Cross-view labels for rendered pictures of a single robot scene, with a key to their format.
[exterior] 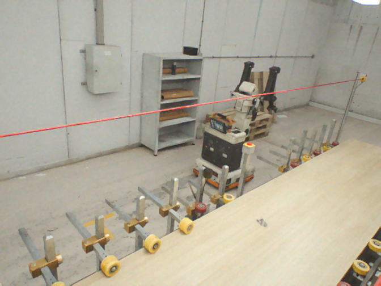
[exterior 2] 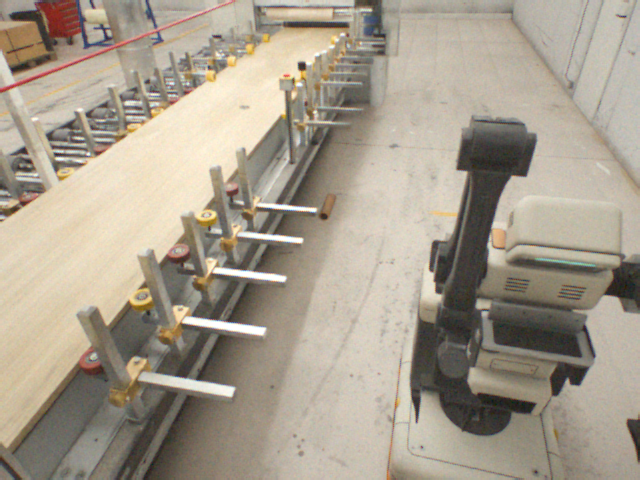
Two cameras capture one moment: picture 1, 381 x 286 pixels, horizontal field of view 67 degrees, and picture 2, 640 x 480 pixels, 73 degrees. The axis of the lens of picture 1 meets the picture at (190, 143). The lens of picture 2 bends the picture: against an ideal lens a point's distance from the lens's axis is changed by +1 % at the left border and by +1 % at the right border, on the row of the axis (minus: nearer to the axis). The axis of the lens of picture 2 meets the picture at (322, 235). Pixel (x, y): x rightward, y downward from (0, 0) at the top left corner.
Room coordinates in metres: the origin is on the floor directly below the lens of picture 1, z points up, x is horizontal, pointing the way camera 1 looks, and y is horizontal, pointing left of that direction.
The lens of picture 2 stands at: (4.28, -1.57, 1.89)
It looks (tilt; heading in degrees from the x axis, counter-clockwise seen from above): 36 degrees down; 149
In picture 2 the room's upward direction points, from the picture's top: 2 degrees counter-clockwise
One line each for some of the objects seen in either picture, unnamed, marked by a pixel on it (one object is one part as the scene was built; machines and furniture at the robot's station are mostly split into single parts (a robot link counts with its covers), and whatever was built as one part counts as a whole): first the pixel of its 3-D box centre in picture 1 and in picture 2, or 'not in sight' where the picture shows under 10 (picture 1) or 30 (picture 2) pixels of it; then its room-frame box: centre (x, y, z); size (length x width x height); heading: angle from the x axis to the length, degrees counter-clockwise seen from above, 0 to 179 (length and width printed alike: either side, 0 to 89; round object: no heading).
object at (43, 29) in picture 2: not in sight; (34, 32); (-6.13, -1.53, 0.36); 0.58 x 0.56 x 0.72; 46
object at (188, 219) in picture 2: (309, 150); (200, 266); (2.99, -1.32, 0.88); 0.04 x 0.04 x 0.48; 46
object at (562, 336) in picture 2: (246, 110); (528, 341); (3.92, -0.73, 0.99); 0.28 x 0.16 x 0.22; 44
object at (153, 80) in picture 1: (171, 102); not in sight; (4.67, 0.39, 0.78); 0.90 x 0.45 x 1.55; 136
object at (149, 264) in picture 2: (320, 143); (164, 308); (3.17, -1.50, 0.91); 0.04 x 0.04 x 0.48; 46
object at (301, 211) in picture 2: (275, 164); (271, 208); (2.67, -0.88, 0.80); 0.43 x 0.03 x 0.04; 46
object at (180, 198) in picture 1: (181, 200); (331, 110); (1.80, 0.02, 0.84); 0.43 x 0.03 x 0.04; 46
